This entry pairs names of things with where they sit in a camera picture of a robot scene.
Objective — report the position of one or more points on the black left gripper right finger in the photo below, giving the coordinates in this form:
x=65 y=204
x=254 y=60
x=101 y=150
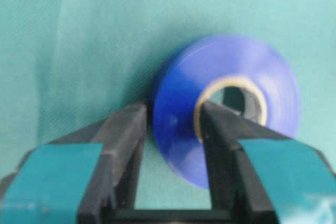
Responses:
x=261 y=176

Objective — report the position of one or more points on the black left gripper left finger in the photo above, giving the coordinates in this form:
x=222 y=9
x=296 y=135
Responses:
x=73 y=179

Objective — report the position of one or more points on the blue tape roll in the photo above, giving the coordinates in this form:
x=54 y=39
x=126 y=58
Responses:
x=267 y=82

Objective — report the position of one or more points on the green table cloth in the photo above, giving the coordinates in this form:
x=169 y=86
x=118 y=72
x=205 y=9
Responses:
x=68 y=63

